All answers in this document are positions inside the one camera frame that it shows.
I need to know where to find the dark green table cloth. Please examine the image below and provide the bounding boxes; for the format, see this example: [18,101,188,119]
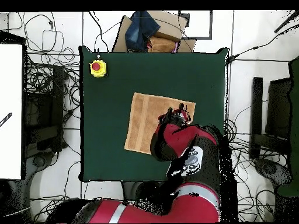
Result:
[78,45,230,183]

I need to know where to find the brown cardboard box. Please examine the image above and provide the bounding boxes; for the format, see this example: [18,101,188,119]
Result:
[112,10,197,53]

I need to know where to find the black tripod rod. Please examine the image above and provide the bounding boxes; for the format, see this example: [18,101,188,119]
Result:
[274,10,299,33]

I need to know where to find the brown folded towel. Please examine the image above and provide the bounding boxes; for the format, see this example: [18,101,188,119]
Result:
[147,36,179,53]

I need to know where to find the black metal stand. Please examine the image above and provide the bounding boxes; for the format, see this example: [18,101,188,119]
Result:
[249,76,293,160]
[23,65,65,157]

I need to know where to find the green covered side table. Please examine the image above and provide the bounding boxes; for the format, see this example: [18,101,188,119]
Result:
[276,55,299,198]

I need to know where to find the black cable tangle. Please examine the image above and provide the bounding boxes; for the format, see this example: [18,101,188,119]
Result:
[222,116,290,222]
[23,12,81,159]

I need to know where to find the white board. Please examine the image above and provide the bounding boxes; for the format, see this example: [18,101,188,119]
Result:
[0,43,24,180]

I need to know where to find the striped black rod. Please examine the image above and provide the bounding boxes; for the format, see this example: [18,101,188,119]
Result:
[0,112,13,128]

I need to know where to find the tan terry towel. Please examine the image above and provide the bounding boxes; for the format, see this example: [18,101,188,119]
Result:
[124,92,196,155]

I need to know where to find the yellow emergency stop button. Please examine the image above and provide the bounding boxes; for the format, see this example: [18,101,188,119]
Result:
[89,59,108,78]

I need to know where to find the grey stand foot black knob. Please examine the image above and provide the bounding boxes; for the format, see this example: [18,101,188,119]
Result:
[24,151,55,187]
[254,158,293,187]

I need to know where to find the black square floor frame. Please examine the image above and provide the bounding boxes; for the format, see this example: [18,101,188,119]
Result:
[178,10,213,40]

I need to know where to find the blue denim jeans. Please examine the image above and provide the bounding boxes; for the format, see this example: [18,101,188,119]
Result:
[124,10,161,52]

